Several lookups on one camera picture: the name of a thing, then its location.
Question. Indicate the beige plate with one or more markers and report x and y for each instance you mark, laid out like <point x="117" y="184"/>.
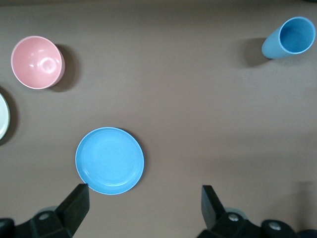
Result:
<point x="3" y="116"/>

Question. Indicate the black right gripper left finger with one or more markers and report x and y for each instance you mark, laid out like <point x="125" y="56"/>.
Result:
<point x="73" y="210"/>

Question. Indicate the blue plate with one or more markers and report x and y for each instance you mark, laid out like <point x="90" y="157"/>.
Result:
<point x="109" y="161"/>

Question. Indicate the brown table cloth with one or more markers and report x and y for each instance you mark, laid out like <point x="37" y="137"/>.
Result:
<point x="173" y="99"/>

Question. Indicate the pink bowl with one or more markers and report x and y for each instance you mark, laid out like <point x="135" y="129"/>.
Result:
<point x="37" y="62"/>

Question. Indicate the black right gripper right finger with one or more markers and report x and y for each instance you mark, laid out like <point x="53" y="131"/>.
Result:
<point x="213" y="215"/>

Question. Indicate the blue cup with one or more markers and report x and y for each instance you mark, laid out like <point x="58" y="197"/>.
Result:
<point x="294" y="34"/>

